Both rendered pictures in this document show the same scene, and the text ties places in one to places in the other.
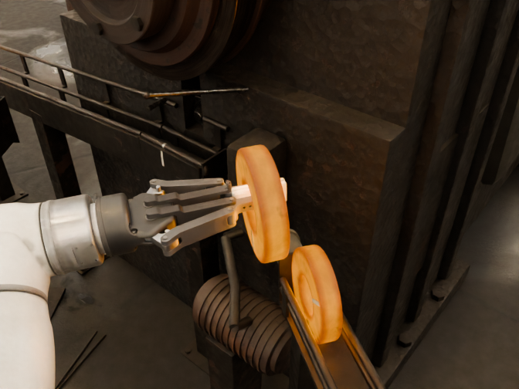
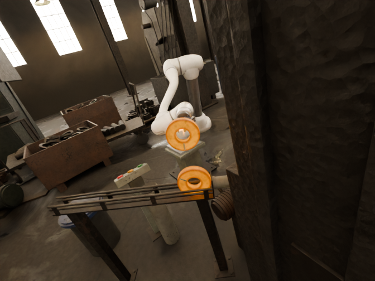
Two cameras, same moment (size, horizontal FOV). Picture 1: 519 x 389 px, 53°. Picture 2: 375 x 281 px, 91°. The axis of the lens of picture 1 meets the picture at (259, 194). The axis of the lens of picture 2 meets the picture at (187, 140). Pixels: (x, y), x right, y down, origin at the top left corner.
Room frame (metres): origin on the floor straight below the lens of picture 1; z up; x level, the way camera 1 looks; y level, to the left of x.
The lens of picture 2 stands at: (0.86, -0.70, 1.25)
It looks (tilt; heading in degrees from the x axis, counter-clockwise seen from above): 26 degrees down; 114
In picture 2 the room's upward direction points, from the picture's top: 17 degrees counter-clockwise
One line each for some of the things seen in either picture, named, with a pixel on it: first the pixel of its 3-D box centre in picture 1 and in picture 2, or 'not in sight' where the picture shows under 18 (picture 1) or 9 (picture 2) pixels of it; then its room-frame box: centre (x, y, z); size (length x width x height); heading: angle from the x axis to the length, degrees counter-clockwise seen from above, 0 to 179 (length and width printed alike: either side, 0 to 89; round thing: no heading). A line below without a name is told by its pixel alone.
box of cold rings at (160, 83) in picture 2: not in sight; (185, 86); (-0.69, 3.54, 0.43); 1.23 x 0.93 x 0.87; 48
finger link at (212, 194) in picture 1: (189, 202); not in sight; (0.52, 0.09, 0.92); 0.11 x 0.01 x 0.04; 107
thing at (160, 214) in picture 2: not in sight; (161, 214); (0.15, 0.07, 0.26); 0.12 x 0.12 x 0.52
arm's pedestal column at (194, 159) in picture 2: not in sight; (188, 160); (0.10, 0.87, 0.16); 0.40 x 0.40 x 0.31; 53
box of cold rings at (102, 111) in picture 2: not in sight; (92, 118); (-2.72, 2.50, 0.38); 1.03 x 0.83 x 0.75; 53
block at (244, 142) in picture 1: (258, 189); not in sight; (0.86, 0.00, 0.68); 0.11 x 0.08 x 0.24; 140
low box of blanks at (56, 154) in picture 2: not in sight; (71, 152); (-1.80, 1.02, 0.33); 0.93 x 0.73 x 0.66; 57
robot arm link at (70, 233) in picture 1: (76, 232); (184, 115); (0.47, 0.22, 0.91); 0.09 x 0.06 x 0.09; 16
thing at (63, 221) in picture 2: not in sight; (94, 225); (-0.44, -0.03, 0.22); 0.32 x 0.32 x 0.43
